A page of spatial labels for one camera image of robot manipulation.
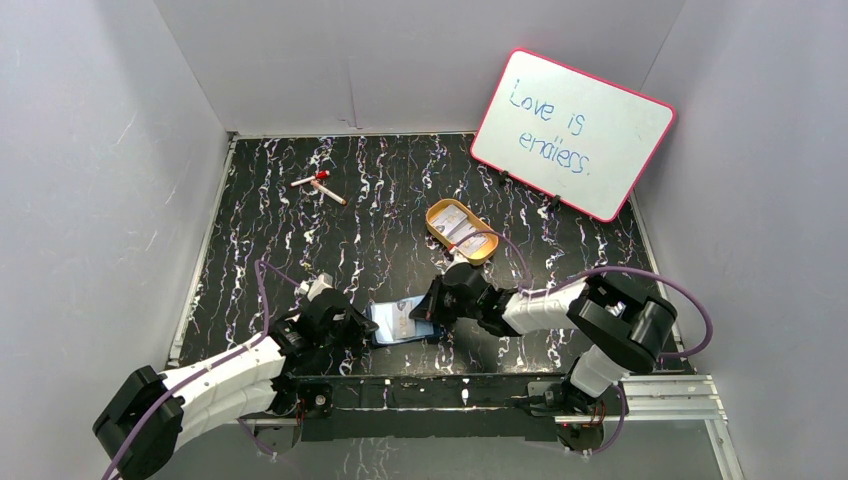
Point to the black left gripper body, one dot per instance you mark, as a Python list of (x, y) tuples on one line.
[(354, 321)]

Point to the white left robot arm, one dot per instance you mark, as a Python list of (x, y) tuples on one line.
[(153, 414)]

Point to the pink framed whiteboard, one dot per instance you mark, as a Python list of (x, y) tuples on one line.
[(569, 134)]

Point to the yellow oval tray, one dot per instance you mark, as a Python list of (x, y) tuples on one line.
[(480, 257)]

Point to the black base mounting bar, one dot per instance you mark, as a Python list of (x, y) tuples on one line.
[(325, 408)]

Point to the red capped marker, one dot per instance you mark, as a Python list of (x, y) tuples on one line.
[(322, 174)]

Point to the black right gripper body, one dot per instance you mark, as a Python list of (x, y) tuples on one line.
[(444, 308)]

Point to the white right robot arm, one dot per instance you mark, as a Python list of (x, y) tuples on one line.
[(626, 324)]

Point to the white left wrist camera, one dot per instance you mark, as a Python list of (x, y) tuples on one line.
[(311, 289)]

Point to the blue leather card holder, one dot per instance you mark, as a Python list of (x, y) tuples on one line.
[(380, 314)]

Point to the orange capped marker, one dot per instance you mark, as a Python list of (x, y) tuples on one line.
[(327, 192)]

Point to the silver credit card stack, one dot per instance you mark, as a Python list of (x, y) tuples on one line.
[(455, 225)]

